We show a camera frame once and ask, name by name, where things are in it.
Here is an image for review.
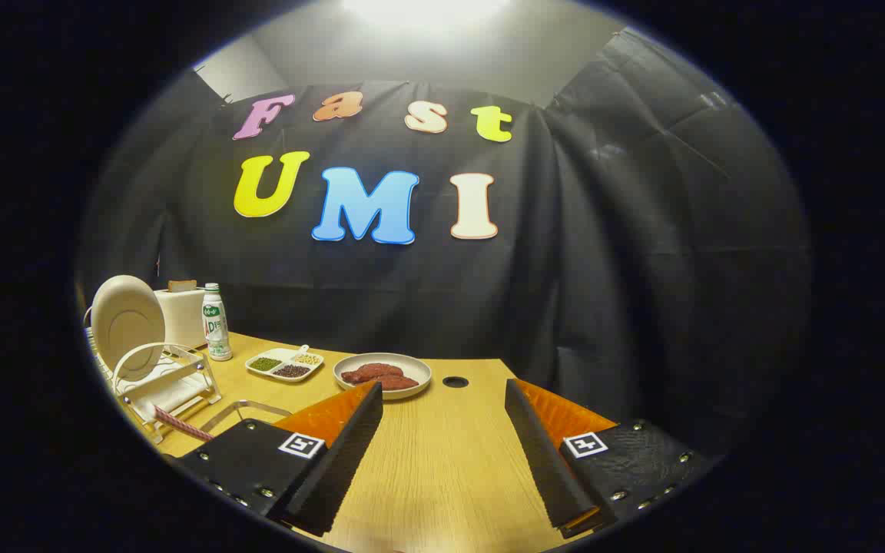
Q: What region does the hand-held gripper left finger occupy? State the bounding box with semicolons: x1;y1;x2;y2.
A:
170;380;384;537

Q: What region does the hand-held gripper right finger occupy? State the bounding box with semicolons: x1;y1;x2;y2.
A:
504;378;710;539

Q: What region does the metal wire basket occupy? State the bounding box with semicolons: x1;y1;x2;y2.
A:
197;399;294;439

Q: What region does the white wire dish rack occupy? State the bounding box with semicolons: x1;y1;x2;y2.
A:
85;307;222;445

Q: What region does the striped handle spoon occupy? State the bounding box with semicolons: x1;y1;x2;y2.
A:
154;406;214;443

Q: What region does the white round plate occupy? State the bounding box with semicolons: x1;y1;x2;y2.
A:
91;275;167;381

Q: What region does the white divided dish with beans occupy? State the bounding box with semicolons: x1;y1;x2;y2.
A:
245;346;325;383

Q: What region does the beige plate with meat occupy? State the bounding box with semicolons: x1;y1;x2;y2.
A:
333;353;433;401

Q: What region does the white ribbed drain tray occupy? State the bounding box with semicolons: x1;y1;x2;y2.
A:
129;374;209;419

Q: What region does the white bottle green label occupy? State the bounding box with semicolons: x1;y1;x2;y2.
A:
202;283;233;362

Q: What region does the black backdrop cloth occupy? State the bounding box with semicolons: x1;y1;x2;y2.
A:
78;27;812;462

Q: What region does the white toaster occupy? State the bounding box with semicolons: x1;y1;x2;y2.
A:
154;286;209;351

